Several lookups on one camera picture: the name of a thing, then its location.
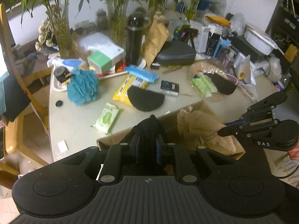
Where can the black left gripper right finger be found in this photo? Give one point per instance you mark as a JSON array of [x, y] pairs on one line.
[[178, 157]]

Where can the teal bath loofah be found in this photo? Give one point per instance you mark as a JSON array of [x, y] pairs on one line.
[[83, 87]]

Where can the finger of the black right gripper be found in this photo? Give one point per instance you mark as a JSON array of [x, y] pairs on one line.
[[230, 128]]

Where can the brown paper bag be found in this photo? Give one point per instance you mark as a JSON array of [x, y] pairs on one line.
[[154, 41]]

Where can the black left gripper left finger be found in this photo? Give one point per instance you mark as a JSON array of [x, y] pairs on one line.
[[115, 158]]

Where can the black cube speaker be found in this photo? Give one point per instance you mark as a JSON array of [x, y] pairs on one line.
[[62, 74]]

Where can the clear plastic basket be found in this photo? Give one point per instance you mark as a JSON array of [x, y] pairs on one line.
[[210, 66]]

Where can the black pad in basket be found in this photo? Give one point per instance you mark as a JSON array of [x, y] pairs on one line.
[[224, 86]]

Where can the bamboo plant in vase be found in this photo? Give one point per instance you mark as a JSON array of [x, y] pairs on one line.
[[56, 27]]

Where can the yellow wet wipes pack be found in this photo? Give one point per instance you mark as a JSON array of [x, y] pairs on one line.
[[130, 80]]

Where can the black cloth item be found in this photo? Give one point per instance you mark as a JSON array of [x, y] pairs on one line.
[[148, 130]]

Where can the dark small card box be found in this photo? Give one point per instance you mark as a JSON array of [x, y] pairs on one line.
[[169, 88]]

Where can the green wet wipes pack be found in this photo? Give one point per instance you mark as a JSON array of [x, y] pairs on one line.
[[107, 118]]

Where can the crumpled brown paper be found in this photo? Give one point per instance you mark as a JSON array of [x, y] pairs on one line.
[[200, 129]]

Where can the black thermos bottle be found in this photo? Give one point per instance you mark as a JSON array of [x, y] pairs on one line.
[[136, 24]]

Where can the cardboard box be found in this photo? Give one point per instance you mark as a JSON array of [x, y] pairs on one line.
[[169, 121]]

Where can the grey zippered case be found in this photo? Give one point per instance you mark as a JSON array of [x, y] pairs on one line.
[[175, 53]]

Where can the white storage bin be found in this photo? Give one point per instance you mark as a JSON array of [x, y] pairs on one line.
[[263, 43]]

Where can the green wipes pack in basket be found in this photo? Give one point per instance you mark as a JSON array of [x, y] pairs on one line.
[[200, 86]]

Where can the green white tissue box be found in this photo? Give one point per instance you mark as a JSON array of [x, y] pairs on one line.
[[106, 57]]

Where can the blue wet wipes pack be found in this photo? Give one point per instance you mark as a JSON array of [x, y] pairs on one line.
[[141, 73]]

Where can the black bottle cap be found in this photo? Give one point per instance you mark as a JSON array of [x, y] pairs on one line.
[[59, 103]]

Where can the wooden chair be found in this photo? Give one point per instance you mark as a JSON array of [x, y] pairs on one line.
[[17, 97]]

